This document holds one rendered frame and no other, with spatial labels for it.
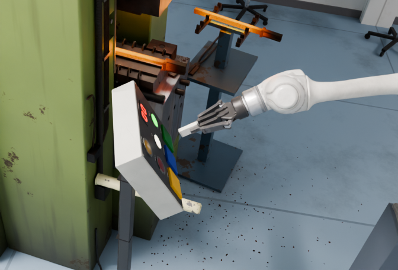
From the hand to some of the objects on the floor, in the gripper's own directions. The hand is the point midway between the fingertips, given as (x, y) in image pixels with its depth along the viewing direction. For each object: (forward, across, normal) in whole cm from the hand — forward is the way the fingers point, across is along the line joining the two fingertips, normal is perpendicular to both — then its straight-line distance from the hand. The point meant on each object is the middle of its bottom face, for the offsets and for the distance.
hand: (189, 129), depth 157 cm
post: (+70, -9, -81) cm, 107 cm away
